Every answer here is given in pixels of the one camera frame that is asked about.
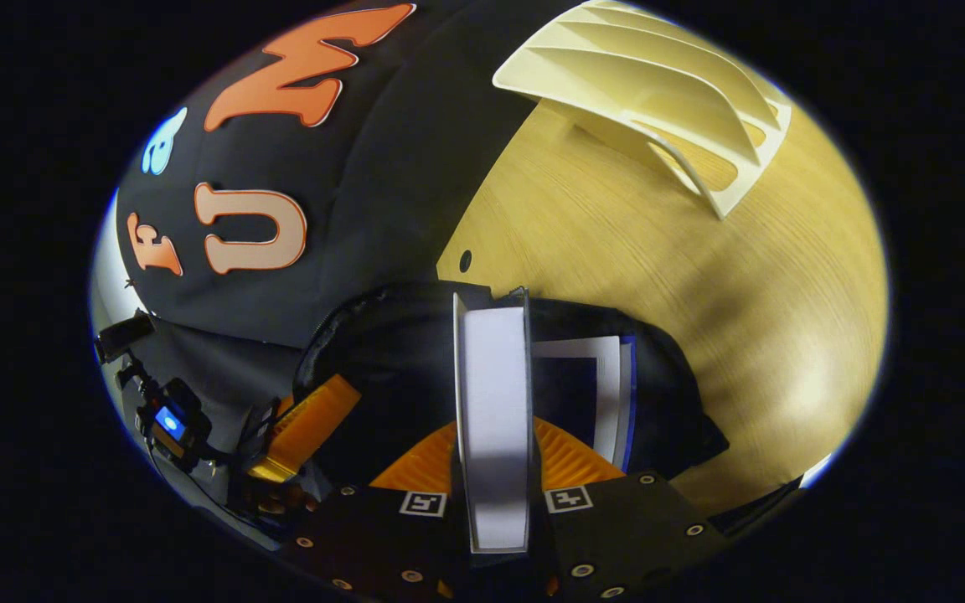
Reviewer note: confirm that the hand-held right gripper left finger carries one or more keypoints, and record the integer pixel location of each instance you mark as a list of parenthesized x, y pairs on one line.
[(365, 536)]

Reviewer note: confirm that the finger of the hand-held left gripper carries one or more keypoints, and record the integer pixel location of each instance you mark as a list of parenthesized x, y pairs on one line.
[(307, 427)]

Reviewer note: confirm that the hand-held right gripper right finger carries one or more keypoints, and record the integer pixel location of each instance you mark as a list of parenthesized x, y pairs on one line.
[(616, 536)]

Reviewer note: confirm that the black schoolbag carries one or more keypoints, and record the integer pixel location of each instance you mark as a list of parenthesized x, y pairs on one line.
[(399, 360)]

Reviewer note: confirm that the blue cover book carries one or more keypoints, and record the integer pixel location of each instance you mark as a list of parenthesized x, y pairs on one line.
[(608, 394)]

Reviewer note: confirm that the white book black spine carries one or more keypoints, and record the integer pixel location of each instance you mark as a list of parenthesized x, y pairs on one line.
[(495, 402)]

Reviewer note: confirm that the white bookshelf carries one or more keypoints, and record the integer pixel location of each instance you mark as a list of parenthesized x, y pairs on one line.
[(616, 59)]

